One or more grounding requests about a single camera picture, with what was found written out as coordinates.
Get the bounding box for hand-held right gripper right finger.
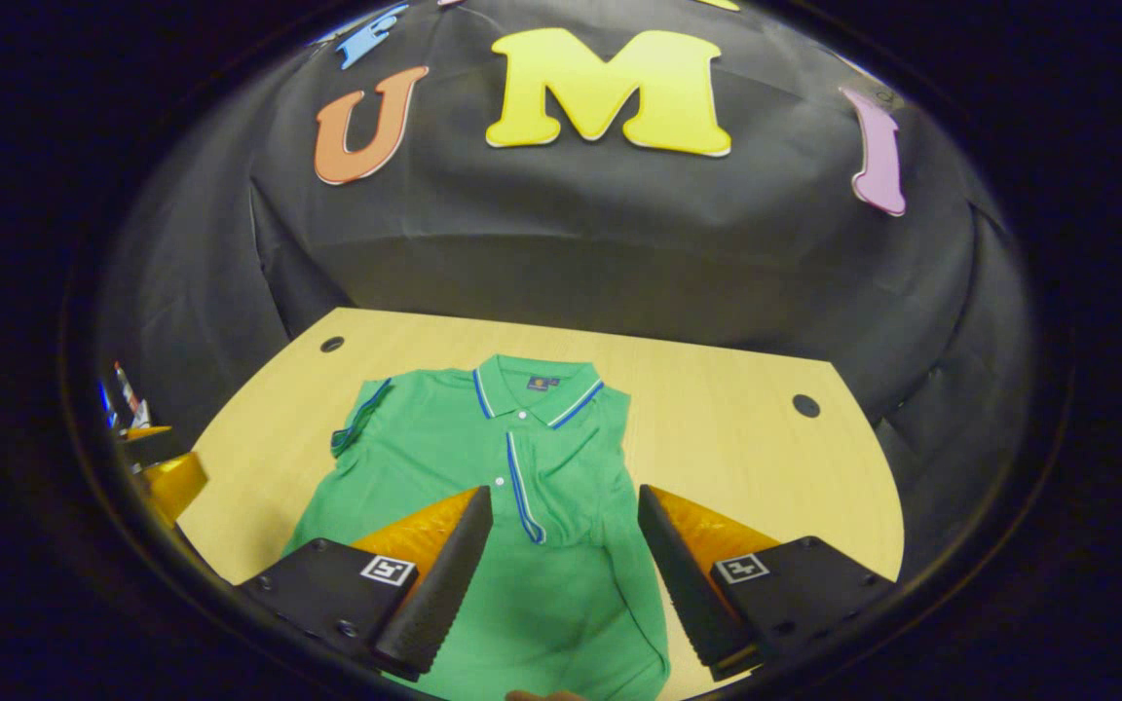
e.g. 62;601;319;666
637;484;898;683

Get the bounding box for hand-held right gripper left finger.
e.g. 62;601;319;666
235;485;494;683

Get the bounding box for green polo T-shirt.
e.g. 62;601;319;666
283;353;671;701

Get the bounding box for colourful printed sheets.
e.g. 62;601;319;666
98;360;153;431

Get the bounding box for black backdrop cloth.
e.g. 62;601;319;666
93;0;1039;585

